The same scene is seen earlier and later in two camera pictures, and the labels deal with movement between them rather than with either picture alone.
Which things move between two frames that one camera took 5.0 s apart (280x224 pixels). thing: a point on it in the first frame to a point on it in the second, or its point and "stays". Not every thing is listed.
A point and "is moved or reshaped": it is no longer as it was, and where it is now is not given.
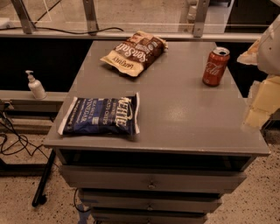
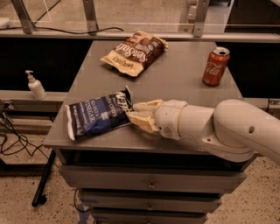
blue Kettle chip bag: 99,116 is moved or reshaped
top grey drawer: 150,178 stays
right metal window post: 199,19 stays
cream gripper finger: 266,101 to 143,119
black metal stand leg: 39,198 stays
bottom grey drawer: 149,215 stays
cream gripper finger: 250,57 to 148,107
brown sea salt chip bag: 136,52 stays
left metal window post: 27,24 stays
